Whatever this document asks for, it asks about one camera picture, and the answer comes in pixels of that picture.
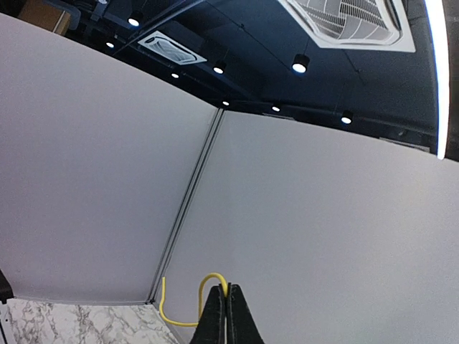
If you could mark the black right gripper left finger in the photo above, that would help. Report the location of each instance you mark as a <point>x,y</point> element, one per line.
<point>211,325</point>

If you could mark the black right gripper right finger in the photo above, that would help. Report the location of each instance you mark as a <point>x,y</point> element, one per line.
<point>241,327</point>

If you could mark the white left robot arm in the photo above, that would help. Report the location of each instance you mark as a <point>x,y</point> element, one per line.
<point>6,291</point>

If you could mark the round ceiling spotlight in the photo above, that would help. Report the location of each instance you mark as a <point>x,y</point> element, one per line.
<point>300,63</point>

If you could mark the small ceiling air vent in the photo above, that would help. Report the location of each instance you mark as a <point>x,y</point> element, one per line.
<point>170,49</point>

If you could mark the large ceiling air vent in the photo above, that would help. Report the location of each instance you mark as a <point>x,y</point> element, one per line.
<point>377,25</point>

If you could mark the cardboard box on ceiling ledge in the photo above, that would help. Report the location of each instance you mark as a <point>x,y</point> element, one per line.
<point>45,16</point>

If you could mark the linear ceiling light strip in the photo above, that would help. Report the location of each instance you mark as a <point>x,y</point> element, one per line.
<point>436,17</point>

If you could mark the left corner aluminium post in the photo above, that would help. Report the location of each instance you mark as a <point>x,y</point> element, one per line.
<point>185,203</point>

